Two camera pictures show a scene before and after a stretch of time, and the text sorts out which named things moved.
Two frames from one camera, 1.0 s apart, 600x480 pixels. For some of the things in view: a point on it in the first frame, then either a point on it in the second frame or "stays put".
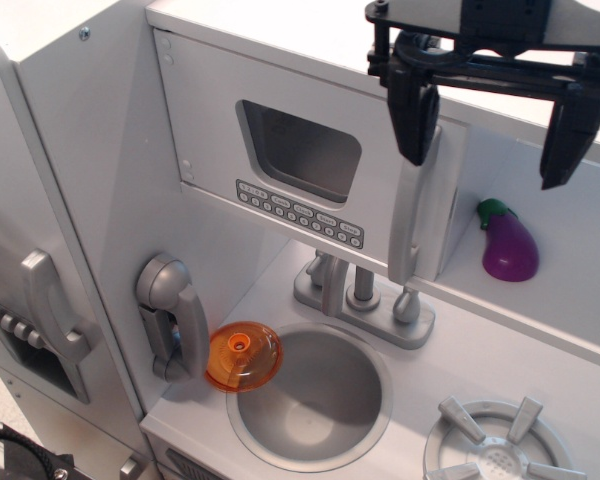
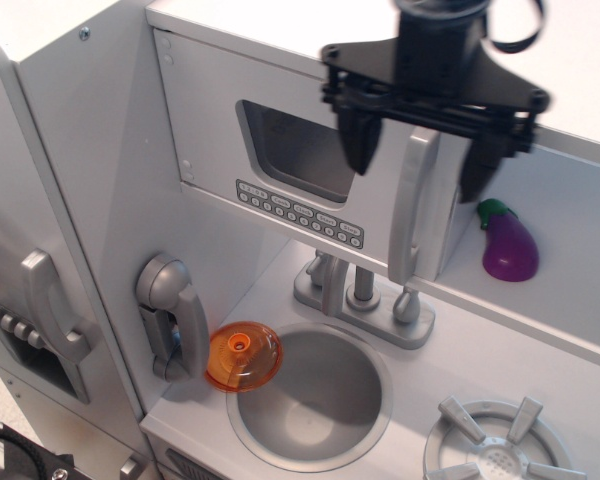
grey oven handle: (131, 470) stays put
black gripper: (541, 47) to (435, 71)
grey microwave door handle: (402, 246) stays put
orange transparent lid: (243, 357) stays put
